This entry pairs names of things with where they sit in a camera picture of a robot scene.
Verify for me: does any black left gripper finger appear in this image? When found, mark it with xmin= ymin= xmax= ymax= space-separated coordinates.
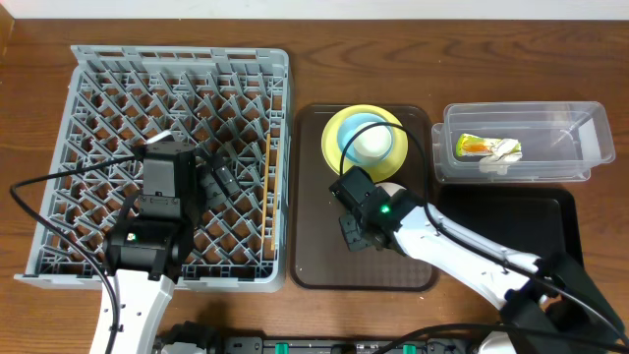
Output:
xmin=197 ymin=165 xmax=227 ymax=208
xmin=211 ymin=155 xmax=241 ymax=196

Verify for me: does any white rice bowl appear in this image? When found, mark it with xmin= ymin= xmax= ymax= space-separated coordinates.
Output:
xmin=376 ymin=182 xmax=405 ymax=196

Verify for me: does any yellow green snack wrapper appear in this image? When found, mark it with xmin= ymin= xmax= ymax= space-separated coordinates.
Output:
xmin=454 ymin=134 xmax=501 ymax=157

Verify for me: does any white tissue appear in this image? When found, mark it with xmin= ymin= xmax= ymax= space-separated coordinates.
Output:
xmin=479 ymin=139 xmax=523 ymax=175

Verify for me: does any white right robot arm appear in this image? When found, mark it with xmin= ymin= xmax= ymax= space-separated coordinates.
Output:
xmin=330 ymin=185 xmax=628 ymax=353

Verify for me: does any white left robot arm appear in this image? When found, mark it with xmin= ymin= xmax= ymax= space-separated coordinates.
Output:
xmin=90 ymin=152 xmax=239 ymax=353

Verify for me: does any yellow plate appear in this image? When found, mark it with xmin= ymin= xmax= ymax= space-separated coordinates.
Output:
xmin=321 ymin=104 xmax=408 ymax=182

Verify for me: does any left wooden chopstick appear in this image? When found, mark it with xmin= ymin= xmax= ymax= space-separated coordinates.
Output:
xmin=261 ymin=131 xmax=271 ymax=247

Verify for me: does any wooden chopstick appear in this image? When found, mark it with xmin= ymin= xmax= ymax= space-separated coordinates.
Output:
xmin=270 ymin=146 xmax=281 ymax=255
xmin=261 ymin=131 xmax=271 ymax=247

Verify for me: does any right wooden chopstick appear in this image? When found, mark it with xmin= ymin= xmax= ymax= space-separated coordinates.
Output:
xmin=270 ymin=146 xmax=281 ymax=255

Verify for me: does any brown serving tray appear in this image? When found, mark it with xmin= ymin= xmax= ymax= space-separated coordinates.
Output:
xmin=289 ymin=104 xmax=439 ymax=292

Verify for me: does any grey plastic dish rack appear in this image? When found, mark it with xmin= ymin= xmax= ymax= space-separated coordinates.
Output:
xmin=18 ymin=45 xmax=292 ymax=292

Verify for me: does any white cup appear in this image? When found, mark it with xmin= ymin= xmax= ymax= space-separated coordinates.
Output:
xmin=352 ymin=126 xmax=393 ymax=164

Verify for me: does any light blue bowl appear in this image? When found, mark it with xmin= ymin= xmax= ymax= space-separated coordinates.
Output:
xmin=337 ymin=113 xmax=384 ymax=165

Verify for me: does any black tray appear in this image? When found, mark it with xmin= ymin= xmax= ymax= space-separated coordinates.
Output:
xmin=437 ymin=185 xmax=584 ymax=265

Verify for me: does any clear plastic bin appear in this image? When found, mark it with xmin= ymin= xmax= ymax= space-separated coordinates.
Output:
xmin=431 ymin=101 xmax=615 ymax=184

